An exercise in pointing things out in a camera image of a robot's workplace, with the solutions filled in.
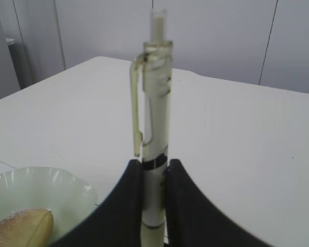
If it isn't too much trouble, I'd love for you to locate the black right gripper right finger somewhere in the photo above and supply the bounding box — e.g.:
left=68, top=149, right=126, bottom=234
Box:
left=165, top=159, right=268, bottom=246

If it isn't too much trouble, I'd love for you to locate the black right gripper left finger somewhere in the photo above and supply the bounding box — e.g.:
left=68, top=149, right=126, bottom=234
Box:
left=51, top=160, right=143, bottom=246

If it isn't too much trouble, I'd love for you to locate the yellow bread roll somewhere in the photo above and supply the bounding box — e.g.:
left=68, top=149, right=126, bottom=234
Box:
left=0, top=208, right=54, bottom=246

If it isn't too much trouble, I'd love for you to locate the cream ballpoint pen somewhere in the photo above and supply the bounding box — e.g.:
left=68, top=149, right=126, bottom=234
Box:
left=130, top=9, right=173, bottom=246

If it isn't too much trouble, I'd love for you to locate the frosted green wavy plate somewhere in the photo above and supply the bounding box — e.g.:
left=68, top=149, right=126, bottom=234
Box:
left=0, top=167, right=98, bottom=243

